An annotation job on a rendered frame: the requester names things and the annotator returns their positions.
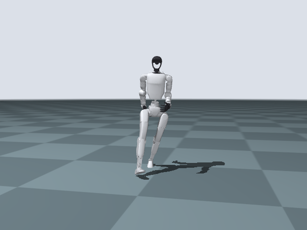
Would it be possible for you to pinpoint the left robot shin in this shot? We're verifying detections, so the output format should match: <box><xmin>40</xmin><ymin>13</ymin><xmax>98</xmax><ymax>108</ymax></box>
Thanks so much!
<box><xmin>149</xmin><ymin>141</ymin><xmax>160</xmax><ymax>161</ymax></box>

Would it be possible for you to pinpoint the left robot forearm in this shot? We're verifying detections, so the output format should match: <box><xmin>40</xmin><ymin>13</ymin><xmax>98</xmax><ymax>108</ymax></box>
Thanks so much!
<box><xmin>165</xmin><ymin>93</ymin><xmax>171</xmax><ymax>106</ymax></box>

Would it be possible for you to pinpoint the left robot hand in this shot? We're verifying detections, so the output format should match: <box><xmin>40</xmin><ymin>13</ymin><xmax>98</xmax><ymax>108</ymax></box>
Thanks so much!
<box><xmin>160</xmin><ymin>102</ymin><xmax>171</xmax><ymax>112</ymax></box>

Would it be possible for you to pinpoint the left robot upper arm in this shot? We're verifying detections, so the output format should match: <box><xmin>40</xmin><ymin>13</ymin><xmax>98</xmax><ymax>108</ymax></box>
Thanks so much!
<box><xmin>165</xmin><ymin>75</ymin><xmax>172</xmax><ymax>98</ymax></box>

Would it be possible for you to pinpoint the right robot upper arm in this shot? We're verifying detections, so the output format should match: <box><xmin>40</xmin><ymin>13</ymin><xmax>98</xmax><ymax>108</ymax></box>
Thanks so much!
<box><xmin>139</xmin><ymin>74</ymin><xmax>148</xmax><ymax>96</ymax></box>

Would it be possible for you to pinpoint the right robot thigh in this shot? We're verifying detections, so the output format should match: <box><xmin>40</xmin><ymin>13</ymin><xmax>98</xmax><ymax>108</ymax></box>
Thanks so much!
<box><xmin>139</xmin><ymin>109</ymin><xmax>149</xmax><ymax>144</ymax></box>

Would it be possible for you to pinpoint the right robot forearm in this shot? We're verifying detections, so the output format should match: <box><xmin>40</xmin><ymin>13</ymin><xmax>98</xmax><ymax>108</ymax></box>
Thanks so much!
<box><xmin>140</xmin><ymin>95</ymin><xmax>146</xmax><ymax>109</ymax></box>

